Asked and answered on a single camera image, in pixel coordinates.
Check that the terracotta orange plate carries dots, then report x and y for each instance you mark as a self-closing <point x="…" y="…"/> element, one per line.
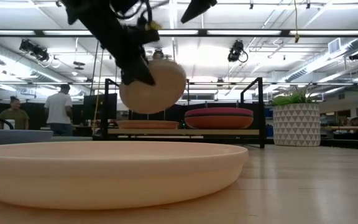
<point x="148" y="125"/>

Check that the person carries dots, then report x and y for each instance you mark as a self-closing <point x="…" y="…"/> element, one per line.
<point x="14" y="116"/>
<point x="57" y="109"/>

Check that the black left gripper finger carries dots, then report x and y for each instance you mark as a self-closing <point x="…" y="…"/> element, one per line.
<point x="138" y="73"/>

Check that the white triangle-pattern plant pot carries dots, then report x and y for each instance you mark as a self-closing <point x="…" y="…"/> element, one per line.
<point x="297" y="124"/>

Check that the pale pink plate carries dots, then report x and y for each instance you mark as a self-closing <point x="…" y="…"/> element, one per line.
<point x="104" y="180"/>
<point x="157" y="93"/>

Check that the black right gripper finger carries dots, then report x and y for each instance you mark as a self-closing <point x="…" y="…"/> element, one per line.
<point x="200" y="6"/>

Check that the black frame wooden shelf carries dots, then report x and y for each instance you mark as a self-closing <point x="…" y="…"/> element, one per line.
<point x="182" y="132"/>

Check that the black ceiling-mounted camera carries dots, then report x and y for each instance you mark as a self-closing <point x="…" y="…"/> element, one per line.
<point x="36" y="51"/>
<point x="236" y="49"/>

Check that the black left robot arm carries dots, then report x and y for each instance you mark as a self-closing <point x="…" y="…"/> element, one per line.
<point x="89" y="15"/>

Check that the magenta plate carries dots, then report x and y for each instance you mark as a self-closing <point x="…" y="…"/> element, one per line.
<point x="219" y="112"/>

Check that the black monitor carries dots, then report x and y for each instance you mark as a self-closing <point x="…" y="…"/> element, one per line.
<point x="99" y="107"/>

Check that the green succulent plant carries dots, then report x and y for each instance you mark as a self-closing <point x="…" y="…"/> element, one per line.
<point x="291" y="99"/>

